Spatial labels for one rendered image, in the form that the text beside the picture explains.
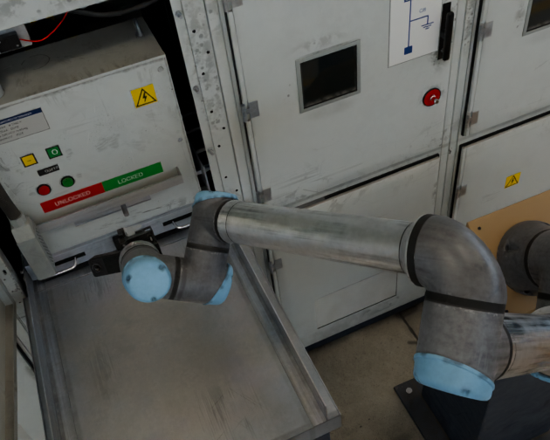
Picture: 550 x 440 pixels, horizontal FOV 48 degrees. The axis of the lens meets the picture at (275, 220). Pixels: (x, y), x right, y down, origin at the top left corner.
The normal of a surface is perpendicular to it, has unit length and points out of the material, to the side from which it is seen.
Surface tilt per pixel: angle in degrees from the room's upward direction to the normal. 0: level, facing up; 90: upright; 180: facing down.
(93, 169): 90
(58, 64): 0
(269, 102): 90
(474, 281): 30
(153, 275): 58
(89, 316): 0
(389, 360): 0
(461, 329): 40
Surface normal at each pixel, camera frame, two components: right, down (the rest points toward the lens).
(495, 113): 0.39, 0.63
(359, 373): -0.11, -0.69
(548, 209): 0.21, 0.00
